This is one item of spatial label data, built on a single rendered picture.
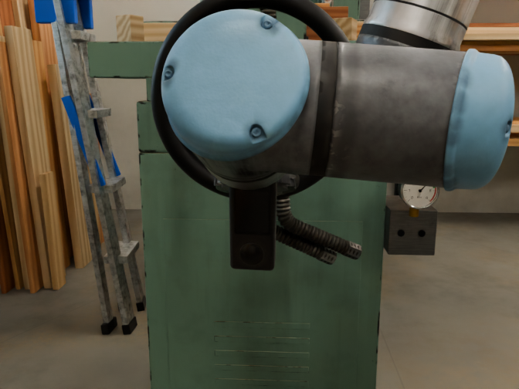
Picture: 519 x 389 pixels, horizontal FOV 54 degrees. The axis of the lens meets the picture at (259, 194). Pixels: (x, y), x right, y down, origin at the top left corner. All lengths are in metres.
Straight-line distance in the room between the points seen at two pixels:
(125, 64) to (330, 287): 0.54
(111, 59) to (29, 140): 1.29
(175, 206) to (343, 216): 0.30
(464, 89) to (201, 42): 0.16
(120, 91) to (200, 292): 2.60
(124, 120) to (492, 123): 3.21
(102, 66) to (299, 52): 0.66
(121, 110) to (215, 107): 3.17
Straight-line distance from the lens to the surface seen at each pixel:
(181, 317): 1.00
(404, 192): 0.86
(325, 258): 0.83
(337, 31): 0.70
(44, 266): 2.28
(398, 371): 1.64
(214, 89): 0.30
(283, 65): 0.30
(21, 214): 2.19
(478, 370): 1.72
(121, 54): 0.93
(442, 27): 0.46
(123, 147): 3.48
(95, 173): 1.69
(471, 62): 0.34
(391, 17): 0.46
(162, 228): 0.94
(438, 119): 0.32
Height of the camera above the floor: 0.83
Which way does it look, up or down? 12 degrees down
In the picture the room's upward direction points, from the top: straight up
